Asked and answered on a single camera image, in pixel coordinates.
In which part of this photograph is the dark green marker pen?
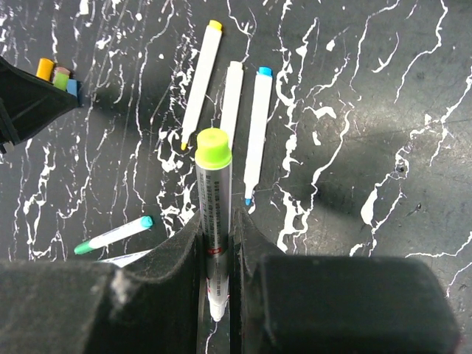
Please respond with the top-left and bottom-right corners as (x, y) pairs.
(74, 215), (154, 255)

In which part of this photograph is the light green pen cap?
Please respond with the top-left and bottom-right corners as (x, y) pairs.
(52, 72), (69, 91)

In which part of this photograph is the yellow marker pen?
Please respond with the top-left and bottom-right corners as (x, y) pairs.
(181, 20), (223, 150)

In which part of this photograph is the yellow pen cap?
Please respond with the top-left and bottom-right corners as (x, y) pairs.
(35, 58), (55, 82)

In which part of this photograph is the teal marker pen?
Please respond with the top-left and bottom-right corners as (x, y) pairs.
(98, 249), (152, 268)

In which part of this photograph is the light green marker pen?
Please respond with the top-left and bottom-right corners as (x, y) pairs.
(195, 128), (232, 322)

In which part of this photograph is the light blue marker pen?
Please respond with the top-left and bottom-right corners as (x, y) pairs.
(243, 66), (273, 206)

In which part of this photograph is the light blue pen cap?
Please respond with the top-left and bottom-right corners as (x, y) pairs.
(66, 79), (80, 97)

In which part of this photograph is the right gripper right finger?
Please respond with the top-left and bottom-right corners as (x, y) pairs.
(232, 208), (461, 353)

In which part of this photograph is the pink marker pen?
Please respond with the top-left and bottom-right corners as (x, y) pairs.
(220, 61), (244, 149)

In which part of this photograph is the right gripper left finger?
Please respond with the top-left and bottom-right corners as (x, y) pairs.
(1, 215), (200, 353)

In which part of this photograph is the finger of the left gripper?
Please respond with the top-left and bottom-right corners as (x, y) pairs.
(1, 58), (80, 146)

